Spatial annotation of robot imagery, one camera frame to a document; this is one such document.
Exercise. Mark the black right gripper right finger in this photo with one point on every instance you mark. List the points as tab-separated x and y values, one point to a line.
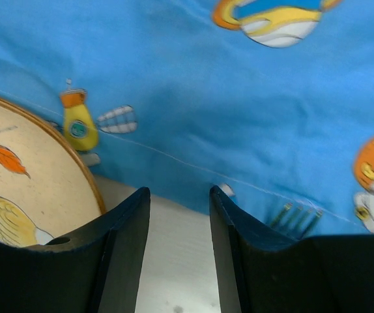
261	270

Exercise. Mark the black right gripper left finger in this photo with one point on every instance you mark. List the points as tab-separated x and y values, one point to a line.
95	268

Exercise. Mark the beige bird-pattern plate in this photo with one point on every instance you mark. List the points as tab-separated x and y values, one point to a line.
45	188

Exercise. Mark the blue space-print cloth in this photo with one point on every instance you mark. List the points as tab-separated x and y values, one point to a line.
273	101

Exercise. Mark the iridescent fork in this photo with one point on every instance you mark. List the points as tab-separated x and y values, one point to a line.
296	222

